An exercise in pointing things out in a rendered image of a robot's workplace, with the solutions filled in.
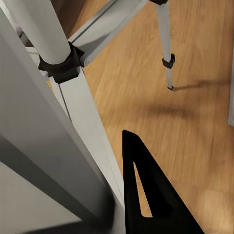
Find camera tripod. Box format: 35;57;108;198
0;0;175;234

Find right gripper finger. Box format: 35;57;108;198
122;130;204;234

